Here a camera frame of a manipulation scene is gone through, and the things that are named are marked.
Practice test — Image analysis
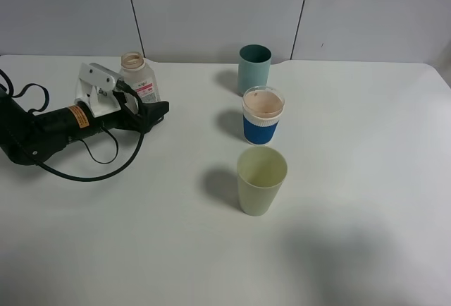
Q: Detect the teal plastic cup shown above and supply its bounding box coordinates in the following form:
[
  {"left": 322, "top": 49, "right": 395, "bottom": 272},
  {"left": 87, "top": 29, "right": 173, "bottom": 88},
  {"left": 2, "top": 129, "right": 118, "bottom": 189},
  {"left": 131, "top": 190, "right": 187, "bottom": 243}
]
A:
[{"left": 237, "top": 44, "right": 272, "bottom": 94}]

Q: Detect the pale green plastic cup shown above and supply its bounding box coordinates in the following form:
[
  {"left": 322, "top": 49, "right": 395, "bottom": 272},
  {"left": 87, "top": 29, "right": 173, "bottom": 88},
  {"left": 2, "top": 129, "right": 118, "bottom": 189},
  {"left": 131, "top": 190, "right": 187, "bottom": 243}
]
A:
[{"left": 237, "top": 146, "right": 288, "bottom": 216}]

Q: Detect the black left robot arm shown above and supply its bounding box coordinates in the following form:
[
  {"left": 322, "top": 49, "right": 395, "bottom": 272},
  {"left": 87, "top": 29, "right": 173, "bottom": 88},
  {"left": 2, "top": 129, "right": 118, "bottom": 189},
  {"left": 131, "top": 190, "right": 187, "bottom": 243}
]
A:
[{"left": 1, "top": 86, "right": 169, "bottom": 166}]

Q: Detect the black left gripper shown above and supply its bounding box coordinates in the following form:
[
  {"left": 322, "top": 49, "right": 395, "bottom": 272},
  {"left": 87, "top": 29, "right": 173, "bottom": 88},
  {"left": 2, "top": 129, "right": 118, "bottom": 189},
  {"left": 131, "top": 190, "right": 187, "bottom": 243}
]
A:
[{"left": 92, "top": 101, "right": 169, "bottom": 133}]

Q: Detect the plastic drink bottle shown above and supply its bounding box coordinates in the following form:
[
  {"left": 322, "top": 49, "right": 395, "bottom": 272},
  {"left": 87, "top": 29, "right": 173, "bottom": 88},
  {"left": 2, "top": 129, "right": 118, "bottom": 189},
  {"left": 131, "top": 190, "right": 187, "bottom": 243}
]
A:
[{"left": 120, "top": 52, "right": 161, "bottom": 104}]

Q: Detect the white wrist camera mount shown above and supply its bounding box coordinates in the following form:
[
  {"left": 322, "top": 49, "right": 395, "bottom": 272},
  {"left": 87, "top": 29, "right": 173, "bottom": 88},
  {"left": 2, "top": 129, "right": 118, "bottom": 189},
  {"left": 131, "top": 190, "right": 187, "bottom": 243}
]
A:
[{"left": 75, "top": 63, "right": 123, "bottom": 118}]

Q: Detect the black camera cable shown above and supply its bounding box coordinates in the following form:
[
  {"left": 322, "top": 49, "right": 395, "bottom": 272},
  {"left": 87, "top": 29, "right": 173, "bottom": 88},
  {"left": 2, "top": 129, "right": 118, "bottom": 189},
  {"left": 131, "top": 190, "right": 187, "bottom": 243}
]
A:
[{"left": 0, "top": 69, "right": 166, "bottom": 182}]

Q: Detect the blue sleeved paper cup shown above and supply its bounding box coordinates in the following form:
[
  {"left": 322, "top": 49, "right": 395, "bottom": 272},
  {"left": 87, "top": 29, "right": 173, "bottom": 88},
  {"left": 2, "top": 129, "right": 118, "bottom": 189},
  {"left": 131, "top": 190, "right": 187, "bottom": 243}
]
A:
[{"left": 242, "top": 86, "right": 285, "bottom": 145}]

